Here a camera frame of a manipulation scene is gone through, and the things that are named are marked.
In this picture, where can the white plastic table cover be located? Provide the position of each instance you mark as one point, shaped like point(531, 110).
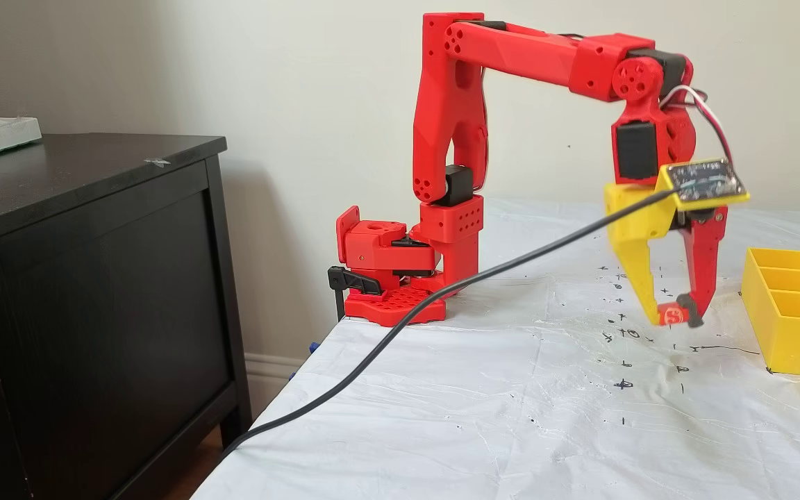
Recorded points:
point(442, 417)

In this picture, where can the black table clamp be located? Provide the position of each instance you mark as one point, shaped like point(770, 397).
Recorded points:
point(351, 279)

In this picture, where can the black wooden dresser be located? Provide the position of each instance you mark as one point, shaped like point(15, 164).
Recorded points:
point(94, 312)

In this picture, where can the orange candy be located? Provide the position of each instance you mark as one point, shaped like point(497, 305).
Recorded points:
point(673, 315)

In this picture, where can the camera board on yellow mount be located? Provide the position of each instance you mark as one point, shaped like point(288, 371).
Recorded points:
point(705, 182)

